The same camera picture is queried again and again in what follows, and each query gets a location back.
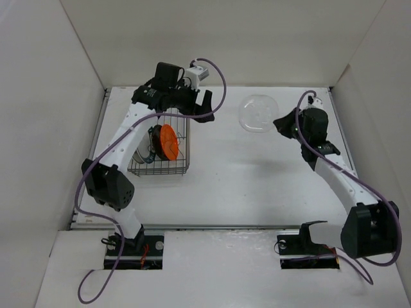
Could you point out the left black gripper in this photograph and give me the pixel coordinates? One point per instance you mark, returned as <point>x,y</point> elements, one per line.
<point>197,110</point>

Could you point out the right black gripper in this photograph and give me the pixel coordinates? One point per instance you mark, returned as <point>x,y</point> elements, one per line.
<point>283,124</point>

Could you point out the orange plate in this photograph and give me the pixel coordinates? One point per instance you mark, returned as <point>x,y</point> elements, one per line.
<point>169,142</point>

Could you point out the black plate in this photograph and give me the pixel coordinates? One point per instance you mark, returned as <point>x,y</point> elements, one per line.
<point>156,142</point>

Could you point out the white plate red characters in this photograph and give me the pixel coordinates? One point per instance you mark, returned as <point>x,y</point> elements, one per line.
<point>137,157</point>

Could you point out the white plate dark rim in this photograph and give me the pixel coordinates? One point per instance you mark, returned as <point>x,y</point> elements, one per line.
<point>148,147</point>

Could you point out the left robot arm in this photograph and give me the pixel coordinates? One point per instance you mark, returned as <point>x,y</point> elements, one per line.
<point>104,177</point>

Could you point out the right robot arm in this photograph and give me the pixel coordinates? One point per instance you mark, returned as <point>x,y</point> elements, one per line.
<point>371,227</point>

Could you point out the grey wire dish rack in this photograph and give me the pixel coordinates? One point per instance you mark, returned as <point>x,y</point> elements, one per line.
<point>165,167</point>

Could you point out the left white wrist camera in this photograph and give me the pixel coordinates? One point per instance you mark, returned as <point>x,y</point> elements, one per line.
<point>194,74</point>

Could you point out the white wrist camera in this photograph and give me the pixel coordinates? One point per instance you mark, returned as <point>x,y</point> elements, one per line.
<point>315,102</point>
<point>194,74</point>

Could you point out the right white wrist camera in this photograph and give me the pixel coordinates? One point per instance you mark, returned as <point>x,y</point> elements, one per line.
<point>315,102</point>

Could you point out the aluminium rail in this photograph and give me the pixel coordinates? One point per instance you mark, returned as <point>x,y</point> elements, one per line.
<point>107,226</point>

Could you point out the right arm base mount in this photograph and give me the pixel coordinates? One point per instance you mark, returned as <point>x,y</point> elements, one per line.
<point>297,250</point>

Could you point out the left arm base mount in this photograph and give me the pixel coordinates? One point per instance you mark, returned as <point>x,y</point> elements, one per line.
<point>148,257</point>

